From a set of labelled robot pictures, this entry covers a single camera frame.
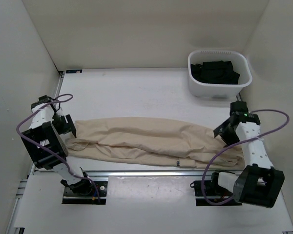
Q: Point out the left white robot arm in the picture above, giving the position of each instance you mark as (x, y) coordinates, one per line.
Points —
(45, 143)

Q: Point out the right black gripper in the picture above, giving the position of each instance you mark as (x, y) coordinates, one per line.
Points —
(219, 130)

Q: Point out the aluminium rail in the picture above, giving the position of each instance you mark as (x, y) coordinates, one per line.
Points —
(146, 173)
(239, 97)
(55, 94)

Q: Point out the aluminium right rail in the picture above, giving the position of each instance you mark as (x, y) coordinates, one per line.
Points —
(239, 97)

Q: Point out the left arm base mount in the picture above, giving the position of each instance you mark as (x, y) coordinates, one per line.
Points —
(84, 193)

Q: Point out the black clothes in basket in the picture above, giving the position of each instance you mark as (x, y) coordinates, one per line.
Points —
(215, 72)

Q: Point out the beige trousers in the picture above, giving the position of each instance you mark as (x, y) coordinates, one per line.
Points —
(145, 141)

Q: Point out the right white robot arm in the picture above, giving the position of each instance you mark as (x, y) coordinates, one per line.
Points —
(259, 183)

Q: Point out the aluminium left rail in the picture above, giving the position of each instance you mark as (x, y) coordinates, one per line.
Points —
(55, 94)

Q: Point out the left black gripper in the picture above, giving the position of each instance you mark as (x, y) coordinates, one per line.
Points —
(68, 127)

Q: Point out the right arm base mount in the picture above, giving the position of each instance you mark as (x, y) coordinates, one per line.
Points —
(216, 196)

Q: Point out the aluminium front rail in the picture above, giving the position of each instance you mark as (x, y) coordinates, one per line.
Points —
(146, 173)

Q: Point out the white plastic basket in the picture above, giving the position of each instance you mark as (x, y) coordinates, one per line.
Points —
(240, 66)

